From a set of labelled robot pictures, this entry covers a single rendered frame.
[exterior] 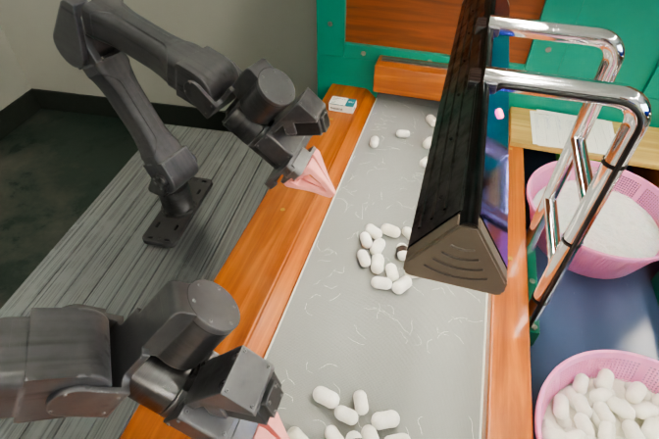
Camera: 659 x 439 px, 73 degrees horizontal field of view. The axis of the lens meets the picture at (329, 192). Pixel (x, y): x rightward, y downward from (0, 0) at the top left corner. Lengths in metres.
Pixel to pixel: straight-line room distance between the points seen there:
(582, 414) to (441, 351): 0.19
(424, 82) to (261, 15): 1.12
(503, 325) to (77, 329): 0.54
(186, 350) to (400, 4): 0.88
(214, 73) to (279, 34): 1.40
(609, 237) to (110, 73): 0.92
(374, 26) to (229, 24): 1.10
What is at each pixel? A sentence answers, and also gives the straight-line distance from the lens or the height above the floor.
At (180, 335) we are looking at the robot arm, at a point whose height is 0.99.
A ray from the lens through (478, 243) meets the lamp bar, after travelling 0.34.
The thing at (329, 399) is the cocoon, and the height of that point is 0.76.
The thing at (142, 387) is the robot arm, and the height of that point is 0.95.
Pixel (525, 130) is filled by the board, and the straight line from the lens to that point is 1.09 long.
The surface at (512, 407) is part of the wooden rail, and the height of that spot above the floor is 0.76.
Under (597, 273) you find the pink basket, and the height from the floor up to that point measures 0.69.
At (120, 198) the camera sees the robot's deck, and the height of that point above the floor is 0.67.
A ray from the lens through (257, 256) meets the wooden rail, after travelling 0.76.
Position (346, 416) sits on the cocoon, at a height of 0.76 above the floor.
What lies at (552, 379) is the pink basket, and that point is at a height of 0.76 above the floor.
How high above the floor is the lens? 1.34
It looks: 42 degrees down
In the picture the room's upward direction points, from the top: straight up
